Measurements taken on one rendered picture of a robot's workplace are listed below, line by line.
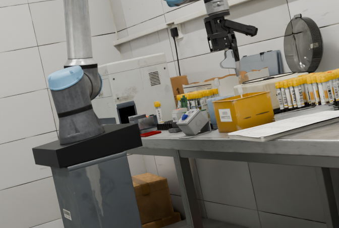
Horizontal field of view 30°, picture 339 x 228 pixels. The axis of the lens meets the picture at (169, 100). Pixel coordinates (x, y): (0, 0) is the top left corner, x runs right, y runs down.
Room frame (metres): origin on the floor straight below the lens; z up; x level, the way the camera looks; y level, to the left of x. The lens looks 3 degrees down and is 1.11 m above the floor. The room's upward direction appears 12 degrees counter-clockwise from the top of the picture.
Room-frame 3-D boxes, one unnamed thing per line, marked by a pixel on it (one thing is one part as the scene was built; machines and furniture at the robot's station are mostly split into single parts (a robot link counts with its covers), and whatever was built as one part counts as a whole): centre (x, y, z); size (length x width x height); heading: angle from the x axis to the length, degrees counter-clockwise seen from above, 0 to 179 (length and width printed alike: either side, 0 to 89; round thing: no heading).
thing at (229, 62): (2.05, -0.22, 1.08); 0.06 x 0.03 x 0.09; 94
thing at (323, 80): (1.91, -0.47, 0.93); 0.02 x 0.02 x 0.11
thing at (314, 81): (1.93, -0.45, 0.94); 0.02 x 0.02 x 0.11
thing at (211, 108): (2.10, -0.17, 0.92); 0.10 x 0.07 x 0.10; 33
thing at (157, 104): (2.43, 0.00, 0.93); 0.17 x 0.09 x 0.11; 27
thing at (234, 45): (2.05, -0.24, 1.12); 0.05 x 0.02 x 0.09; 4
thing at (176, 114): (2.28, -0.03, 0.92); 0.05 x 0.04 x 0.06; 119
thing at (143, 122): (2.55, 0.15, 0.92); 0.21 x 0.07 x 0.05; 27
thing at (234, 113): (1.94, -0.22, 0.93); 0.13 x 0.13 x 0.10; 24
